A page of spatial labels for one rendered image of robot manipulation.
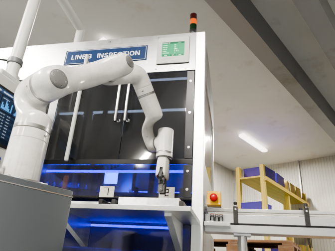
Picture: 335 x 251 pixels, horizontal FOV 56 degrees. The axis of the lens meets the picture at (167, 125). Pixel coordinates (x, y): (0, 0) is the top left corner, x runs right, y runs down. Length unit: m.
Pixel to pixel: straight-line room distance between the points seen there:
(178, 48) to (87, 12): 2.32
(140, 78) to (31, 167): 0.72
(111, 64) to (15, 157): 0.57
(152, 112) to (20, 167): 0.73
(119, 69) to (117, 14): 2.84
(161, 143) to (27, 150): 0.72
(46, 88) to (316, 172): 8.30
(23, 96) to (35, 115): 0.13
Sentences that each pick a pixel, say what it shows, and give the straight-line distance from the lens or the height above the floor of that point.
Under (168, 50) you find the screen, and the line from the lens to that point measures 2.13.
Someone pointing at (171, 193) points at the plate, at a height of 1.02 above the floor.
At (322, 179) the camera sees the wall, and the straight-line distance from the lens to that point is 8.93.
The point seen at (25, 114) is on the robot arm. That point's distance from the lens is 1.14.
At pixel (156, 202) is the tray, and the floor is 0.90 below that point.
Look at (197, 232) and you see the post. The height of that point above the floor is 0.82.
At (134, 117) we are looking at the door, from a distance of 1.94.
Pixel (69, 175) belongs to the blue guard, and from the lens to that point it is 1.94.
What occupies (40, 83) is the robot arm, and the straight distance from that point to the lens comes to 1.14.
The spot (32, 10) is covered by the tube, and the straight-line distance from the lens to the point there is 2.32.
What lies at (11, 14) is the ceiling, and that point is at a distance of 4.70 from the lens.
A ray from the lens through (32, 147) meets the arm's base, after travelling 1.09.
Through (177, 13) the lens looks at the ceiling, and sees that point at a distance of 4.08.
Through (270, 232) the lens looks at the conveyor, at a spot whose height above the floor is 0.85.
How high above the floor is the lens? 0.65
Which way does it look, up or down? 24 degrees up
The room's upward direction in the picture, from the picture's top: 4 degrees clockwise
